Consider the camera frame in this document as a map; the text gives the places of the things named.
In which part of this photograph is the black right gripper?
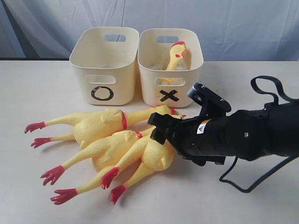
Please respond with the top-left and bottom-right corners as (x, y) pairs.
(147, 112), (238, 166)

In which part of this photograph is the small yellow rubber chicken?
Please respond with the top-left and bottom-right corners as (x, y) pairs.
(160, 41), (189, 85)

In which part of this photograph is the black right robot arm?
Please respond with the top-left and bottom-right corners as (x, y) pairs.
(148, 103), (299, 166)

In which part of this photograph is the cream bin marked X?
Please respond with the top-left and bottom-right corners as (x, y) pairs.
(138, 28), (204, 108)

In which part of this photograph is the cream bin marked O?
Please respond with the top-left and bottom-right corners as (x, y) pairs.
(69, 27), (139, 105)

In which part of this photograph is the white backdrop curtain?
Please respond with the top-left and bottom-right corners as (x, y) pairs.
(0, 0), (299, 61)

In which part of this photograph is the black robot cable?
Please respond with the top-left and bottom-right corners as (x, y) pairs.
(219, 75), (299, 194)

